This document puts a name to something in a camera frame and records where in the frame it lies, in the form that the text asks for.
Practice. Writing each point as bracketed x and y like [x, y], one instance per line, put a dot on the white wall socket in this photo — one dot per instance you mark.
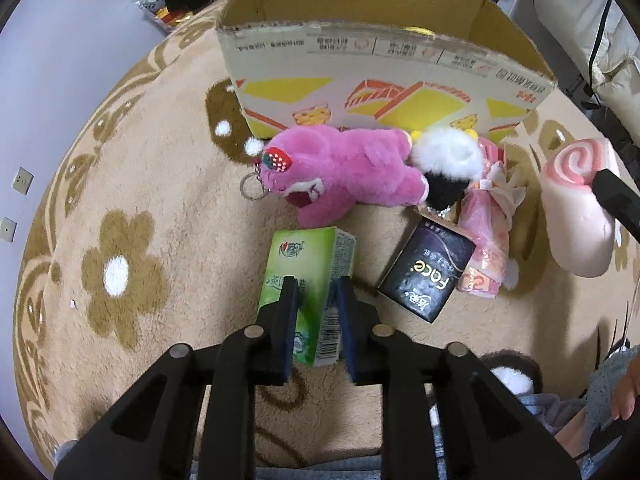
[6, 229]
[22, 180]

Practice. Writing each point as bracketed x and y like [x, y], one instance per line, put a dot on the beige flower blanket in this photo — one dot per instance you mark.
[175, 185]

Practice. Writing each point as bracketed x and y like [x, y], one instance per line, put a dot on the pink plush bear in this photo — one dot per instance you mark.
[350, 170]

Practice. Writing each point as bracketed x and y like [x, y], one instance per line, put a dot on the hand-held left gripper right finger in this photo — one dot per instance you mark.
[347, 332]

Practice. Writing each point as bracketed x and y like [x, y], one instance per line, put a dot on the printed cardboard box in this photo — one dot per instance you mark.
[400, 50]

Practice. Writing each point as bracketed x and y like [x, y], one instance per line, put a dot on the grey fleece clothing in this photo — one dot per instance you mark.
[605, 375]

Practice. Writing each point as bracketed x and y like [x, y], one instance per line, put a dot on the pink doll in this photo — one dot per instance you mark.
[482, 240]

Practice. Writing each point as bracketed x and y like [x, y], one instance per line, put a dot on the black tissue box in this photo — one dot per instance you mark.
[425, 270]

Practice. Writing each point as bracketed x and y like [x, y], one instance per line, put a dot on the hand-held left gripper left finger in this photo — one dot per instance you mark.
[287, 332]

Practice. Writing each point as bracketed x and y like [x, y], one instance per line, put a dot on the green tissue pack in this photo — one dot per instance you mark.
[310, 260]

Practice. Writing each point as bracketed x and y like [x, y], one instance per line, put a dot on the pink swirl roll pillow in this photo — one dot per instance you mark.
[575, 210]

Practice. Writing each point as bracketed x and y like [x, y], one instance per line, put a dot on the red and yellow packets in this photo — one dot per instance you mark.
[175, 20]

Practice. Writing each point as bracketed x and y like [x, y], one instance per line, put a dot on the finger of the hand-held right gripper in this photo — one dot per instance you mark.
[617, 195]

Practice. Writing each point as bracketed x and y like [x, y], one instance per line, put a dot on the white and black plush toy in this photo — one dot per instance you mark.
[445, 152]

